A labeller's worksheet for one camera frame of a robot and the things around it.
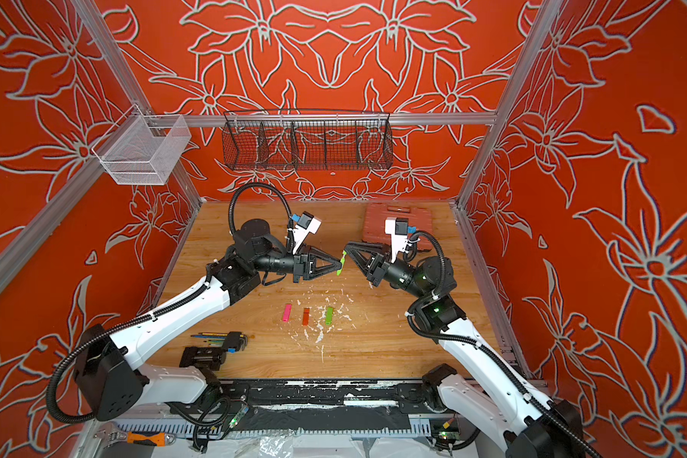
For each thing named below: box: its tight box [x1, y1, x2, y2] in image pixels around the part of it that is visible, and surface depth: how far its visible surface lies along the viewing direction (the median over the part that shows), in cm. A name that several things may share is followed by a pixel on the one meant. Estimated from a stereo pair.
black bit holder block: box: [179, 346, 228, 372], surface depth 80 cm
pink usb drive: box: [282, 303, 293, 323], surface depth 90 cm
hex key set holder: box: [190, 331, 249, 353], surface depth 84 cm
